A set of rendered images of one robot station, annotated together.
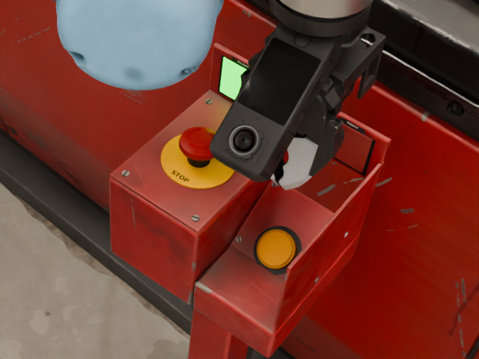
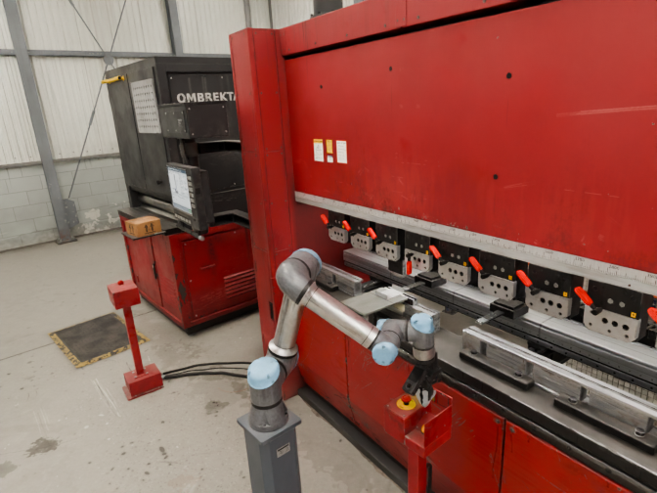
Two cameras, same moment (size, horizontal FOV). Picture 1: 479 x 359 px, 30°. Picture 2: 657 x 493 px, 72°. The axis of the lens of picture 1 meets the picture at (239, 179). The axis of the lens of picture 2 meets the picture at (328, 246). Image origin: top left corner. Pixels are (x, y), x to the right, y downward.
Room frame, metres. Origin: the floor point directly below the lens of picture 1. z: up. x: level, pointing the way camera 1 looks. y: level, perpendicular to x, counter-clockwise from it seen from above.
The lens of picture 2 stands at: (-0.90, -0.28, 1.90)
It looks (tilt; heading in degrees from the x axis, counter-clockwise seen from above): 17 degrees down; 22
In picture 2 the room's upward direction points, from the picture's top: 3 degrees counter-clockwise
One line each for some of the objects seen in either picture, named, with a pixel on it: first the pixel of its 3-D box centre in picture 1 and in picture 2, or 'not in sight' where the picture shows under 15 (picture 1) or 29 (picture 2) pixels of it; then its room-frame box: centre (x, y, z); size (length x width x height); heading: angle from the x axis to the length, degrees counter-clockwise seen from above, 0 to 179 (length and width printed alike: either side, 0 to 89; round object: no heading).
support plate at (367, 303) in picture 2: not in sight; (373, 300); (1.01, 0.28, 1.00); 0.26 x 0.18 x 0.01; 146
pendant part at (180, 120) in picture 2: not in sight; (199, 174); (1.44, 1.51, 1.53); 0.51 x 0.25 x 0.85; 57
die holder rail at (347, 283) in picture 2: not in sight; (332, 276); (1.44, 0.66, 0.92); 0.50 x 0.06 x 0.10; 56
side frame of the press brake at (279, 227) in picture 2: not in sight; (315, 221); (1.82, 0.91, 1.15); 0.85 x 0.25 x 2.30; 146
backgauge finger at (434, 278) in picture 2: not in sight; (419, 282); (1.25, 0.11, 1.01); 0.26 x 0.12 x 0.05; 146
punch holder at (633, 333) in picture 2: not in sight; (617, 307); (0.58, -0.61, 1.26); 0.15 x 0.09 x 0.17; 56
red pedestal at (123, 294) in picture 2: not in sight; (132, 336); (1.24, 2.11, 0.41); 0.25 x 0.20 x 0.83; 146
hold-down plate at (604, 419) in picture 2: not in sight; (603, 421); (0.52, -0.60, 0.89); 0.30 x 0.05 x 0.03; 56
